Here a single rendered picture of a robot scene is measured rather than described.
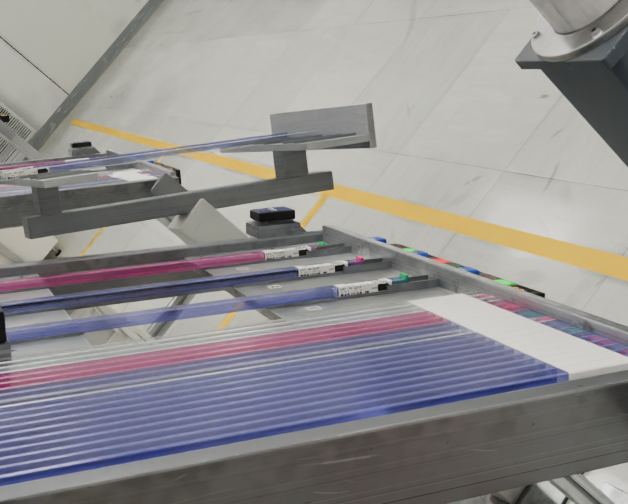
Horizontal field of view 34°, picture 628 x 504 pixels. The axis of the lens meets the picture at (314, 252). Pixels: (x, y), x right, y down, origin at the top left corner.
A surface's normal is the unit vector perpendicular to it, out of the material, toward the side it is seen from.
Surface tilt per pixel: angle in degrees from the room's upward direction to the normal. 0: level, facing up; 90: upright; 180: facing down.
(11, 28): 90
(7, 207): 90
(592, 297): 0
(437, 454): 90
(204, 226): 90
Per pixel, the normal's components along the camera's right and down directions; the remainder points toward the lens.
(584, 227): -0.69, -0.61
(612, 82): -0.61, 0.78
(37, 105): 0.38, 0.16
